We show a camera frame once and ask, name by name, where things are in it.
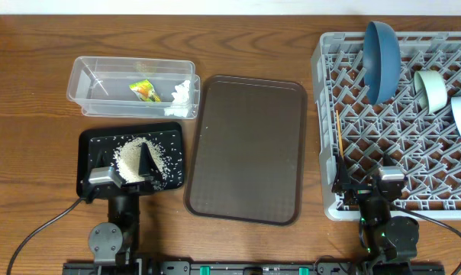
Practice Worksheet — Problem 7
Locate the pile of rice grains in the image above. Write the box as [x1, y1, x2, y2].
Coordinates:
[89, 135, 185, 192]

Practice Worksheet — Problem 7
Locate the white tissue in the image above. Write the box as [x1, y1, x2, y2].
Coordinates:
[164, 80, 190, 118]

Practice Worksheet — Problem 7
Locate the wooden chopstick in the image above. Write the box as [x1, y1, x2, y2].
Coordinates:
[335, 110, 344, 158]

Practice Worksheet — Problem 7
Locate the yellow green snack wrapper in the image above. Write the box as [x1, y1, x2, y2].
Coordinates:
[129, 79, 161, 102]

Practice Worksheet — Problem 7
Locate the mint green bowl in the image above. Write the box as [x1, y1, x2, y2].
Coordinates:
[414, 70, 447, 115]

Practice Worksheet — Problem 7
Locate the dark blue plate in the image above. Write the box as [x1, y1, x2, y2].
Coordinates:
[363, 21, 401, 105]

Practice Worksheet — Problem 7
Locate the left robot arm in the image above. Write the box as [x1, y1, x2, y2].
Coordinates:
[80, 145, 159, 274]

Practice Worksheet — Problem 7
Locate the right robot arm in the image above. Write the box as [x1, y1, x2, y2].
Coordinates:
[331, 155, 419, 274]

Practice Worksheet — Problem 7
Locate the grey dishwasher rack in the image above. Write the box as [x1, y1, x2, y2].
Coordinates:
[311, 32, 461, 221]

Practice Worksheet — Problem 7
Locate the black plastic tray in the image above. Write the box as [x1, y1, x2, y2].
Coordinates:
[76, 121, 185, 203]

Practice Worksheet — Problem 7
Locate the clear plastic bin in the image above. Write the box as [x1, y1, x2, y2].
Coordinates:
[66, 57, 200, 119]

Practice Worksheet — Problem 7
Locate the brown plastic serving tray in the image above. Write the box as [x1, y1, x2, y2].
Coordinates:
[184, 76, 308, 226]

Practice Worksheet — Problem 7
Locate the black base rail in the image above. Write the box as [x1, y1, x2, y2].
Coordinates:
[61, 260, 446, 275]

